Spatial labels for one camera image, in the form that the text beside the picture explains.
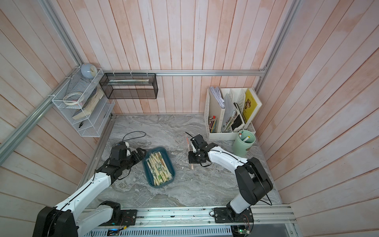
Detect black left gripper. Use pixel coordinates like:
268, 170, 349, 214
120, 147, 147, 170

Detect teal plastic storage tray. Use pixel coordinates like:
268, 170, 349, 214
142, 147, 176, 189

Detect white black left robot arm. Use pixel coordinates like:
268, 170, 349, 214
33, 142, 147, 237

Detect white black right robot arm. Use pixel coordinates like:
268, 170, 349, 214
189, 134, 273, 223

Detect bundle of coloured folders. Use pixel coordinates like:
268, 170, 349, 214
209, 116, 218, 133

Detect mint green pen cup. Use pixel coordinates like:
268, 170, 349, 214
232, 130, 256, 158

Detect black booklet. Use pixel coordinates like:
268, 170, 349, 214
231, 103, 245, 132

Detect white file organizer rack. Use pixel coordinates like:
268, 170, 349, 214
204, 88, 255, 140

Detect white papers in organizer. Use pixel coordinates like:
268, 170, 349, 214
209, 87, 225, 109

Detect yellow book with animal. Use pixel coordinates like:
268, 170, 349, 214
242, 88, 262, 125

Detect old book on shelf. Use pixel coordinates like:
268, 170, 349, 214
72, 88, 104, 120

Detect roll of tape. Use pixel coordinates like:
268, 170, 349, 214
63, 92, 84, 106

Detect small grey globe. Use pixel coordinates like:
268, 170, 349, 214
81, 63, 98, 80

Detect black cable on table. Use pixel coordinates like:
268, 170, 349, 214
122, 131, 147, 143

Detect black mesh wall basket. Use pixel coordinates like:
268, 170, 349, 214
100, 72, 159, 99

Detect white wire wall shelf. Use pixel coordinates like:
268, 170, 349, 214
52, 65, 115, 138

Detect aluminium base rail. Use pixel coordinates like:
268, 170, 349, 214
86, 204, 302, 237

